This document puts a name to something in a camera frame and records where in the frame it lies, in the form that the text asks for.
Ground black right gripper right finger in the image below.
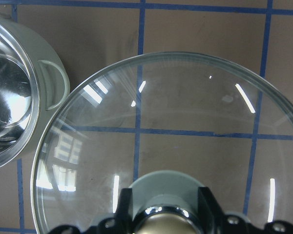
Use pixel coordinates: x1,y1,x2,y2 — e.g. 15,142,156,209
197,187,224,226

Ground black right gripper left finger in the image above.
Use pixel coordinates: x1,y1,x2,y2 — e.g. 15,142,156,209
113,188,133,226

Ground glass pot lid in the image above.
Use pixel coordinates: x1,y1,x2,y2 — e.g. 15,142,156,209
31,52,293,234

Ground pale green steel pot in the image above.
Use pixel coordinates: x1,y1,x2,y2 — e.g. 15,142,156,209
0,13,70,167

